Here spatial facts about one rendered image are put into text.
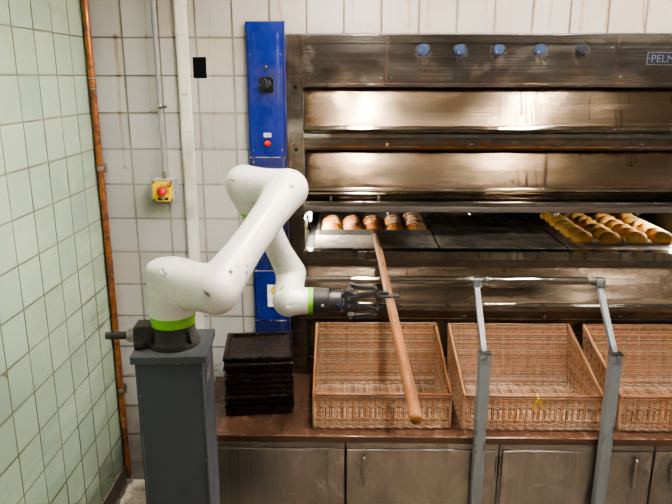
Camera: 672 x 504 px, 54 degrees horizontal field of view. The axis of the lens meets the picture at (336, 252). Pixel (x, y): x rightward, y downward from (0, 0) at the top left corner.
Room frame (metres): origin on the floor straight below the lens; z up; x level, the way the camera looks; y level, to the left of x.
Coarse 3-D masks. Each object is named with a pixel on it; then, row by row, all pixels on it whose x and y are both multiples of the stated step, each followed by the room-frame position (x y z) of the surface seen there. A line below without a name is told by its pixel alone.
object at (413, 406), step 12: (384, 264) 2.54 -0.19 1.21; (384, 276) 2.38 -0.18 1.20; (384, 288) 2.25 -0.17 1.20; (396, 312) 2.00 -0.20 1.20; (396, 324) 1.89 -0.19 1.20; (396, 336) 1.80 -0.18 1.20; (396, 348) 1.73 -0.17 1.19; (408, 360) 1.65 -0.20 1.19; (408, 372) 1.56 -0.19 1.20; (408, 384) 1.50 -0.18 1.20; (408, 396) 1.44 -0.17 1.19; (408, 408) 1.39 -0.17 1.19; (420, 408) 1.39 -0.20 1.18; (420, 420) 1.35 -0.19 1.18
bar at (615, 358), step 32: (480, 320) 2.35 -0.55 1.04; (608, 320) 2.34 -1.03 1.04; (480, 352) 2.25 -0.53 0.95; (608, 352) 2.26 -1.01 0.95; (480, 384) 2.23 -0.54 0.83; (608, 384) 2.23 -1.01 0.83; (480, 416) 2.23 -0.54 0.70; (608, 416) 2.22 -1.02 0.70; (480, 448) 2.23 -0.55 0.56; (608, 448) 2.22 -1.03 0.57; (480, 480) 2.23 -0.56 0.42
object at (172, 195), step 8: (152, 184) 2.79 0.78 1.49; (160, 184) 2.79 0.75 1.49; (176, 184) 2.83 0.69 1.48; (152, 192) 2.79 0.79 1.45; (168, 192) 2.78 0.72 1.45; (176, 192) 2.82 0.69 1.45; (152, 200) 2.79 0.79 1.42; (160, 200) 2.79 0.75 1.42; (168, 200) 2.78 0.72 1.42; (176, 200) 2.81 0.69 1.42
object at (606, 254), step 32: (320, 256) 2.84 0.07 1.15; (352, 256) 2.84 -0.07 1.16; (384, 256) 2.84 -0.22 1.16; (416, 256) 2.84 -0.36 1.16; (448, 256) 2.83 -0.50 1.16; (480, 256) 2.83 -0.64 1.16; (512, 256) 2.83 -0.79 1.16; (544, 256) 2.82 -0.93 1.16; (576, 256) 2.82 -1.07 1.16; (608, 256) 2.82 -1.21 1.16; (640, 256) 2.82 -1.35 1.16
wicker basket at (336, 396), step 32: (320, 352) 2.78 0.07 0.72; (352, 352) 2.78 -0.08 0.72; (384, 352) 2.77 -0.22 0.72; (416, 352) 2.77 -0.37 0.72; (320, 384) 2.72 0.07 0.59; (352, 384) 2.72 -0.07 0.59; (384, 384) 2.72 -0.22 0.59; (416, 384) 2.72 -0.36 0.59; (448, 384) 2.40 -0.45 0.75; (320, 416) 2.35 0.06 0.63; (352, 416) 2.35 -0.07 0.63; (384, 416) 2.43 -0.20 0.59; (448, 416) 2.35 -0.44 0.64
